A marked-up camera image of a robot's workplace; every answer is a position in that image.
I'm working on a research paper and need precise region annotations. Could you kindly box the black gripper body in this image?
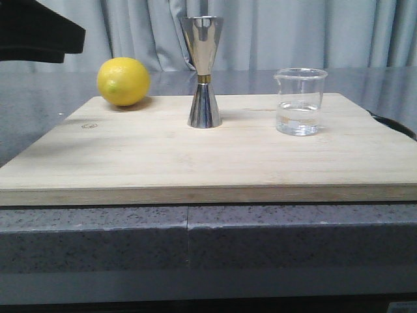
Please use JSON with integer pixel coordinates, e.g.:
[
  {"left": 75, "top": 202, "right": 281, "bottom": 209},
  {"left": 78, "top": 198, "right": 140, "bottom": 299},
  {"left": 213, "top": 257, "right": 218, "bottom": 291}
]
[{"left": 1, "top": 0, "right": 85, "bottom": 63}]

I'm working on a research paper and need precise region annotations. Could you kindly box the steel hourglass jigger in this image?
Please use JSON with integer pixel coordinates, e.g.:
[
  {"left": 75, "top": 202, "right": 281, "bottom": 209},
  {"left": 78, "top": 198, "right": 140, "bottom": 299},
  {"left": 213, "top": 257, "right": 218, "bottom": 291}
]
[{"left": 180, "top": 16, "right": 223, "bottom": 129}]

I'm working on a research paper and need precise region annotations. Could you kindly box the small glass beaker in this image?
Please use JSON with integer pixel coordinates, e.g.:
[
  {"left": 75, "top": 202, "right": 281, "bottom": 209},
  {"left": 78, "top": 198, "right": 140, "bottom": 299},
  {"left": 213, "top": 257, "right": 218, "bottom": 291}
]
[{"left": 274, "top": 68, "right": 328, "bottom": 136}]

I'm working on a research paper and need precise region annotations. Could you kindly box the yellow lemon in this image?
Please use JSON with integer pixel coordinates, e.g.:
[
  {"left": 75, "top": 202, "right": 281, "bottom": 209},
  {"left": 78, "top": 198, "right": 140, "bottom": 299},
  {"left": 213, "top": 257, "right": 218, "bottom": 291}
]
[{"left": 96, "top": 57, "right": 151, "bottom": 106}]

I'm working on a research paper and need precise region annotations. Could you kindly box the light wooden cutting board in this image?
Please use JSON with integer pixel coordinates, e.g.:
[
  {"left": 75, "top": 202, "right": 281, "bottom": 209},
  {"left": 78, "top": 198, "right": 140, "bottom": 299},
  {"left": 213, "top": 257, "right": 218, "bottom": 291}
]
[{"left": 1, "top": 93, "right": 416, "bottom": 206}]

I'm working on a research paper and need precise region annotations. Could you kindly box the grey curtain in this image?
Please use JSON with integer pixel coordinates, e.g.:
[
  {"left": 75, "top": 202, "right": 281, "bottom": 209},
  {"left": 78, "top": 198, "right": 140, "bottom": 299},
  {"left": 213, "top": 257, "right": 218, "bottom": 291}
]
[{"left": 35, "top": 0, "right": 417, "bottom": 73}]

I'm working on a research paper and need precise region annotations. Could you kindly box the black cutting board handle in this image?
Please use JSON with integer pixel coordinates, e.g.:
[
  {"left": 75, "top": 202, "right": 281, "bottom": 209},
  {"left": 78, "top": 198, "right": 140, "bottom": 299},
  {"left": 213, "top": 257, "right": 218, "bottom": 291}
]
[{"left": 367, "top": 110, "right": 416, "bottom": 141}]

